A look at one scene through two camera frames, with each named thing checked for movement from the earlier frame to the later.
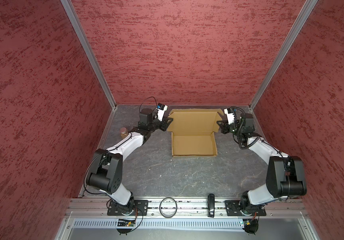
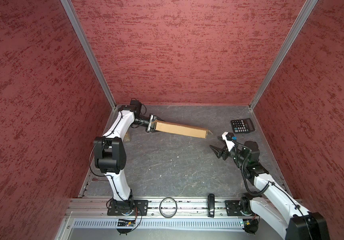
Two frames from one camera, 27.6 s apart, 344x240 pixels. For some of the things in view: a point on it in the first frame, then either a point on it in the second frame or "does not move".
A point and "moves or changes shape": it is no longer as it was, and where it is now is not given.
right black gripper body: [227, 128] to [235, 153]
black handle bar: [211, 204] does not move
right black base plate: [232, 208] does not move
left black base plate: [136, 207] does not move
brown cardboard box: [193, 131] moves or changes shape
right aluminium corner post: [294, 31] does not move
